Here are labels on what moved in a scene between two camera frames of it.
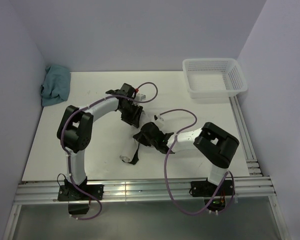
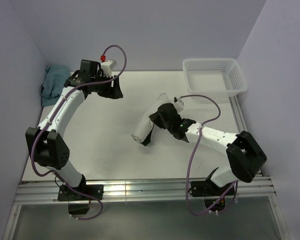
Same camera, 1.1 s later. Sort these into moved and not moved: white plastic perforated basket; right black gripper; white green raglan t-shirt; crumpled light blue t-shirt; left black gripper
Moved: white green raglan t-shirt; left black gripper; right black gripper
Not moved: white plastic perforated basket; crumpled light blue t-shirt
